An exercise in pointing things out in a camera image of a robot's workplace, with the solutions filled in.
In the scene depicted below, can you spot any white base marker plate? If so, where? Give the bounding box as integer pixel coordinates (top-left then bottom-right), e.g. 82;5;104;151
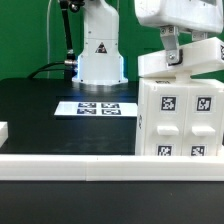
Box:
54;101;137;117

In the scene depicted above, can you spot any white U-shaped fence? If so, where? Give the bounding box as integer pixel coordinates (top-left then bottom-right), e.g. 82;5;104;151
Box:
0;121;224;182

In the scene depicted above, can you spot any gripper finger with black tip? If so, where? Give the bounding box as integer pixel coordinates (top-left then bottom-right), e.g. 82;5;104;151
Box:
192;31;208;42
160;25;181;65

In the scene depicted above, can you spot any white cabinet door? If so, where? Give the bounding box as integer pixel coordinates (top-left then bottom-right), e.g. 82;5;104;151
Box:
145;84;187;156
182;81;224;156

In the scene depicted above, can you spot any white cabinet body box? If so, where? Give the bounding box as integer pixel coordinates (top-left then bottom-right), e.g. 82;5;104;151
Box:
135;78;224;156

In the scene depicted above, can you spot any white cabinet top block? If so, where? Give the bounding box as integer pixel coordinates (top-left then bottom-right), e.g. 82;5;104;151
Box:
138;37;224;78

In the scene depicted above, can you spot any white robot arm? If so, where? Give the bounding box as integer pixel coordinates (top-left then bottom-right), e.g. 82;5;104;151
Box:
74;0;224;86

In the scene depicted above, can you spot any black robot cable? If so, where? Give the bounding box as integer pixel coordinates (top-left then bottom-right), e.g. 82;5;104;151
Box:
27;0;85;80

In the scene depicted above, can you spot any grey thin cable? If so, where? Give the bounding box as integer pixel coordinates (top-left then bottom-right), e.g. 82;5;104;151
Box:
45;0;54;80

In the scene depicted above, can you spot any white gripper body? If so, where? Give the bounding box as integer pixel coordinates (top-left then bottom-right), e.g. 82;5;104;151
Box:
134;0;224;33

